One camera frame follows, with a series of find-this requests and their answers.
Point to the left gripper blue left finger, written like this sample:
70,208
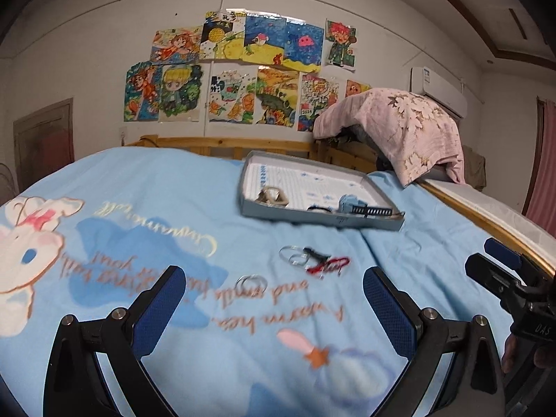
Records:
153,309

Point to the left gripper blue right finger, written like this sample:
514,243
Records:
396,312

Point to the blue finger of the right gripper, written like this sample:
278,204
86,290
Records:
503,254

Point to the silver hoop key rings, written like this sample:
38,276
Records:
293,255

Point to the beige hair claw clip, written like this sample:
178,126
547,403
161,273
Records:
272,196

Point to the right hand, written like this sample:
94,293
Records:
515,349

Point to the pink curtain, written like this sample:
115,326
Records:
539,206

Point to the light blue cartoon bedsheet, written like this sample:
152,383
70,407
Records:
230,315

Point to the grey cardboard box tray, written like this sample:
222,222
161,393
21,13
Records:
313,190

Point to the pink floral blanket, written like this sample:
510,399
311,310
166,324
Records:
412,131

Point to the wooden bed headboard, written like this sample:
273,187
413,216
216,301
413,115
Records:
498,219

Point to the white air conditioner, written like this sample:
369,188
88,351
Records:
425,82

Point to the orange face poster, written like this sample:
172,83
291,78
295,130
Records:
354,88

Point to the blond boy poster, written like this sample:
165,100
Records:
181,92

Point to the white red text poster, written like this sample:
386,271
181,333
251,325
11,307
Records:
317,94

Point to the anime girl poster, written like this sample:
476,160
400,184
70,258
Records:
142,92

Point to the white cartoon poster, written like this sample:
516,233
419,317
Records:
231,97

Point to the orange landscape poster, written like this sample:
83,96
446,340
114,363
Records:
277,92

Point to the red hair character poster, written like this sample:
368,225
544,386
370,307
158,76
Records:
342,39

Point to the orange hair girl poster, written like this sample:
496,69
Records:
176,46

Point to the blue jellyfish poster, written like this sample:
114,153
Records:
276,40

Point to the yellow moon poster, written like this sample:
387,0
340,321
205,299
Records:
223,35

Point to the brown wall cabinet door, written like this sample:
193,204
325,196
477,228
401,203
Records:
43,142

